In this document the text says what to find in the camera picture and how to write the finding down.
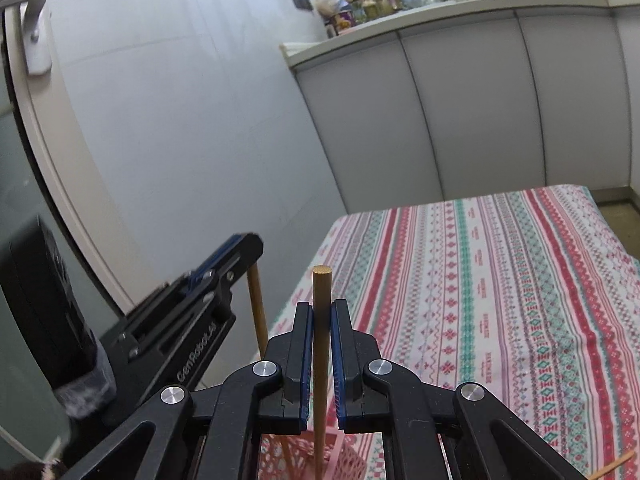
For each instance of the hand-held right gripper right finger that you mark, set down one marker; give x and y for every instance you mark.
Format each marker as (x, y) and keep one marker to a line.
(340, 360)

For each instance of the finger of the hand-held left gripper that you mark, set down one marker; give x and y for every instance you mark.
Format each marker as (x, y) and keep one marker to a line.
(212, 262)
(242, 260)

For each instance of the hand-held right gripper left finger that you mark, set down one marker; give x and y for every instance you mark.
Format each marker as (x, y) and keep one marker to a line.
(305, 360)

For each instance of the wooden chopstick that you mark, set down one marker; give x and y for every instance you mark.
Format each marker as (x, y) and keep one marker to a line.
(257, 310)
(321, 335)
(612, 467)

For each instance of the pink plastic basket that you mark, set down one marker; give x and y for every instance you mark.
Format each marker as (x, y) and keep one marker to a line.
(333, 460)

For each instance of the patterned striped tablecloth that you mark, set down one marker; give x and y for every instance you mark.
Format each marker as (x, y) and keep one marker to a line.
(475, 310)

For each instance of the printed paper cup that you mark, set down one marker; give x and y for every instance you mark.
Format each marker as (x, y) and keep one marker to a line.
(342, 22)

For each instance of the white kitchen cabinet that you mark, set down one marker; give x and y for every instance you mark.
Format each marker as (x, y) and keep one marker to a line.
(475, 110)

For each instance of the glass door with frame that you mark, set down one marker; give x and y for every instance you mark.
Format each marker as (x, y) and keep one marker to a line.
(15, 170)

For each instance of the black wall socket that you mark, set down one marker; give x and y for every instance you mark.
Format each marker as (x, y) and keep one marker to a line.
(301, 0)

